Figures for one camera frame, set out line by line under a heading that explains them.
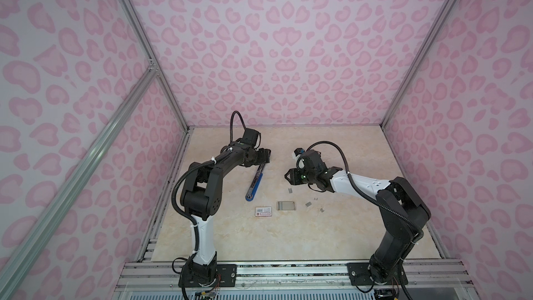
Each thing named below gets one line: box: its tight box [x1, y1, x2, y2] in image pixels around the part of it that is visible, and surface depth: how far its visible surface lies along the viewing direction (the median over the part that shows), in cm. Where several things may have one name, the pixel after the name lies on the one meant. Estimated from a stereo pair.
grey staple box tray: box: [276, 201, 297, 211], surface depth 92 cm
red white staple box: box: [254, 206, 273, 217], surface depth 90 cm
